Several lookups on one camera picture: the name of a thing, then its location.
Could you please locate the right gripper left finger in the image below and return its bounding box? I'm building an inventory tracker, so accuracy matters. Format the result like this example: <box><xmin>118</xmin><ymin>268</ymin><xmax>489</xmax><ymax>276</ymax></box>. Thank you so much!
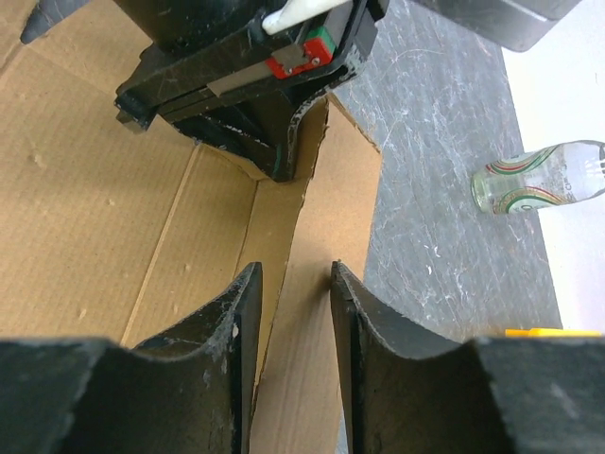
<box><xmin>75</xmin><ymin>262</ymin><xmax>263</xmax><ymax>453</ymax></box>

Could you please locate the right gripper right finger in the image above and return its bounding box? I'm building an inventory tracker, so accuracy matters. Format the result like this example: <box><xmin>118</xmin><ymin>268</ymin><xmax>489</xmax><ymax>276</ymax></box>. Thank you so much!
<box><xmin>330</xmin><ymin>261</ymin><xmax>513</xmax><ymax>453</ymax></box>

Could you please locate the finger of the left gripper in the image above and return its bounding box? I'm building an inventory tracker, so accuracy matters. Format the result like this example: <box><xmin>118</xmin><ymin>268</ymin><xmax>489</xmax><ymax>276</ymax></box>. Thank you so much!
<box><xmin>20</xmin><ymin>0</ymin><xmax>85</xmax><ymax>44</ymax></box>

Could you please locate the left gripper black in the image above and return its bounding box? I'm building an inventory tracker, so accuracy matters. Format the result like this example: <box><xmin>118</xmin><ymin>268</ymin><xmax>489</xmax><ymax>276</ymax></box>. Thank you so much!
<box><xmin>114</xmin><ymin>1</ymin><xmax>389</xmax><ymax>183</ymax></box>

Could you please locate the brown cardboard box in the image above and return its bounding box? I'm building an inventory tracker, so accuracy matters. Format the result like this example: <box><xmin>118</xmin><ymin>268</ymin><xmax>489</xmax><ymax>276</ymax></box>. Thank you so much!
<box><xmin>1</xmin><ymin>1</ymin><xmax>382</xmax><ymax>453</ymax></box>

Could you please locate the yellow plastic tray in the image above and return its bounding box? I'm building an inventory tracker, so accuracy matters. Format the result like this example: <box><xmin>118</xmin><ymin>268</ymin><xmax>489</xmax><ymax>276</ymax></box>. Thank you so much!
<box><xmin>505</xmin><ymin>328</ymin><xmax>603</xmax><ymax>338</ymax></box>

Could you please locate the clear glass bottle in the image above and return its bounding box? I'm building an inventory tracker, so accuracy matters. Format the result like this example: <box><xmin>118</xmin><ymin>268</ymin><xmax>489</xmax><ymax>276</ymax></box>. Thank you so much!
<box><xmin>471</xmin><ymin>140</ymin><xmax>604</xmax><ymax>215</ymax></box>

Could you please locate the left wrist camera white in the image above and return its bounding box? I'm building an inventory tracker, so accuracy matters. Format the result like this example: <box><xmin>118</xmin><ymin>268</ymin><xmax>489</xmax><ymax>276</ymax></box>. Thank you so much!
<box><xmin>262</xmin><ymin>0</ymin><xmax>348</xmax><ymax>35</ymax></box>

